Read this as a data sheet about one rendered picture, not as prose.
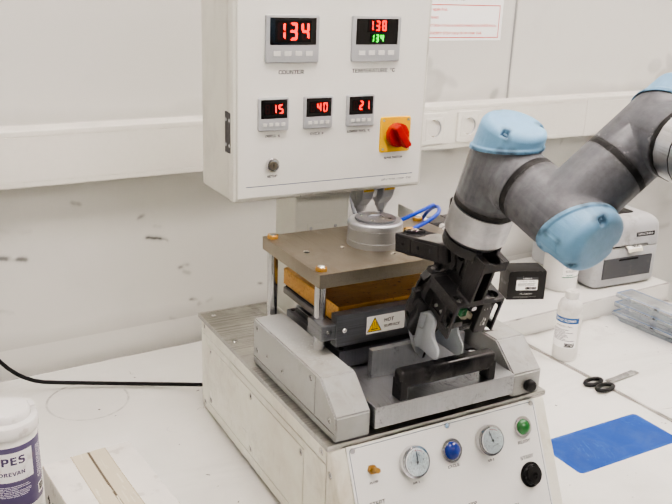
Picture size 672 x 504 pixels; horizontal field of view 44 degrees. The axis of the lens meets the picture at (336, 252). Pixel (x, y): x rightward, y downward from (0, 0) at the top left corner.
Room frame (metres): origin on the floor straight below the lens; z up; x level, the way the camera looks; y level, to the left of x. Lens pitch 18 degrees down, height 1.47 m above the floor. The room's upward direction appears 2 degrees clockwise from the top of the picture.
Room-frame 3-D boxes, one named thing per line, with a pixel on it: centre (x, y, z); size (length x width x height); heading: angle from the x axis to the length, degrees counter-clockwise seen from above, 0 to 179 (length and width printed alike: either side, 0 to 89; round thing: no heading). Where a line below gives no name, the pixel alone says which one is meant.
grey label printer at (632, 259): (1.95, -0.64, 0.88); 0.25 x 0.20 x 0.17; 27
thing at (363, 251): (1.16, -0.06, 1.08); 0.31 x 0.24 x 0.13; 119
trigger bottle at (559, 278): (1.83, -0.53, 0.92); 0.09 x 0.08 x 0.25; 46
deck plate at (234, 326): (1.16, -0.04, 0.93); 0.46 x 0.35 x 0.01; 29
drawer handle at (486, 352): (0.96, -0.15, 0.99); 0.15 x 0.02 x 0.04; 119
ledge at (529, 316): (1.79, -0.38, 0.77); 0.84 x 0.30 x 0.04; 123
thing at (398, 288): (1.13, -0.06, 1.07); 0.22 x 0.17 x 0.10; 119
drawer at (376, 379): (1.08, -0.08, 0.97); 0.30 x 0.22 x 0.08; 29
